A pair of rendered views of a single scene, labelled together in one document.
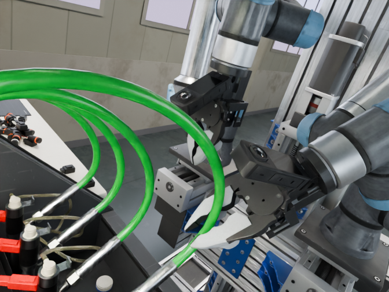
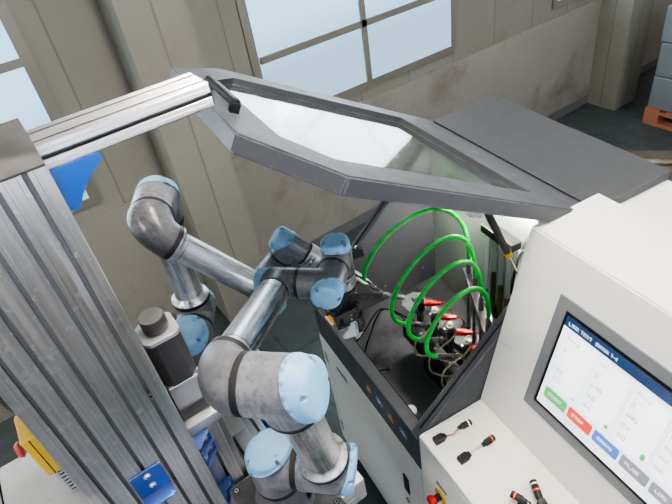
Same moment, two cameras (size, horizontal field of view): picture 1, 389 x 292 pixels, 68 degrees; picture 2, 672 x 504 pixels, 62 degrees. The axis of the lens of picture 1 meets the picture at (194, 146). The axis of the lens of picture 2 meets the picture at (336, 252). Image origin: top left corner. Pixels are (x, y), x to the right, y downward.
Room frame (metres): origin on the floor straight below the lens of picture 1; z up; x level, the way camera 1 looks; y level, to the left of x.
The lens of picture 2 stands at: (1.50, 0.50, 2.38)
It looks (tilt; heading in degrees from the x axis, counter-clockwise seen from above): 38 degrees down; 209
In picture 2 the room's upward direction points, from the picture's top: 10 degrees counter-clockwise
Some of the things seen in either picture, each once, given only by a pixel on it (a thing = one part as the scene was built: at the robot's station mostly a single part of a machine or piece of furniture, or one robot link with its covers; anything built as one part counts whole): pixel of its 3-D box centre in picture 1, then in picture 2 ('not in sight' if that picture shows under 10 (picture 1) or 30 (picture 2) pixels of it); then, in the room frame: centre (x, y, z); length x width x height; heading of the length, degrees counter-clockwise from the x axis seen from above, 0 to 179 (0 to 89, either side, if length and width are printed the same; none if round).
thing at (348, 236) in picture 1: (354, 224); not in sight; (0.69, -0.48, 1.09); 0.15 x 0.15 x 0.10
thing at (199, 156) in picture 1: (210, 147); not in sight; (0.54, -0.03, 1.25); 0.06 x 0.03 x 0.09; 141
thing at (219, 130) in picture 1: (212, 129); not in sight; (0.52, -0.02, 1.30); 0.05 x 0.02 x 0.09; 51
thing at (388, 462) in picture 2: not in sight; (373, 445); (0.43, -0.08, 0.44); 0.65 x 0.02 x 0.68; 51
